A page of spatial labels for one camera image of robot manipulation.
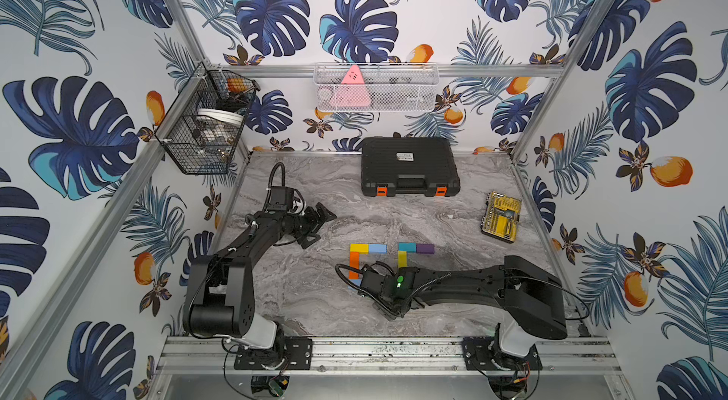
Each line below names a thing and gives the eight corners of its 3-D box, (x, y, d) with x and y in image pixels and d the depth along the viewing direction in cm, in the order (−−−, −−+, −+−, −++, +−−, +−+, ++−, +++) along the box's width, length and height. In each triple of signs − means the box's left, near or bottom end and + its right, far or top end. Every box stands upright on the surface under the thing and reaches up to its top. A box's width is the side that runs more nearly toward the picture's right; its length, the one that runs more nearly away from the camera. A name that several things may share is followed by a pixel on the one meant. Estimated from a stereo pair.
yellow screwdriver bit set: (477, 233, 100) (480, 227, 97) (487, 195, 111) (490, 189, 107) (510, 246, 97) (514, 240, 94) (517, 206, 108) (521, 200, 104)
